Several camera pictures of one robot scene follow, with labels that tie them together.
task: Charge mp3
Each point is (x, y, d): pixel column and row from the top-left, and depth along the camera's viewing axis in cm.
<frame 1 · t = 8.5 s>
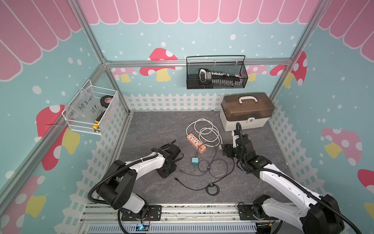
left hand: (170, 174, 87), fingers open
right hand: (227, 144, 84), fingers open
orange power strip: (197, 143, 101), point 3 cm above the table
teal usb charger: (195, 161, 93), point 2 cm above the table
white storage box brown lid: (252, 111, 111), point 9 cm above the table
black tape roll: (105, 100, 82), point 34 cm above the table

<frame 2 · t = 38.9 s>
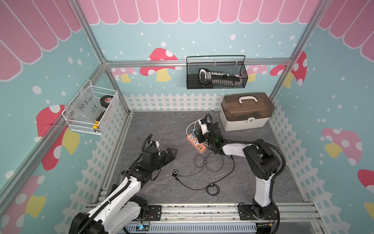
left hand: (173, 156, 82), fingers open
right hand: (195, 130, 96), fingers closed
black mp3 player: (175, 172, 89), on the table
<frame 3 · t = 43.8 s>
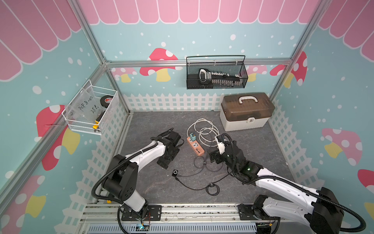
left hand: (173, 159, 89), fingers open
right hand: (214, 146, 80), fingers open
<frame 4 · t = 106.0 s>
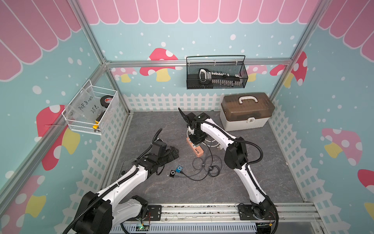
left hand: (173, 156, 85), fingers open
right hand: (196, 143, 95), fingers closed
blue mp3 player: (178, 169, 91), on the table
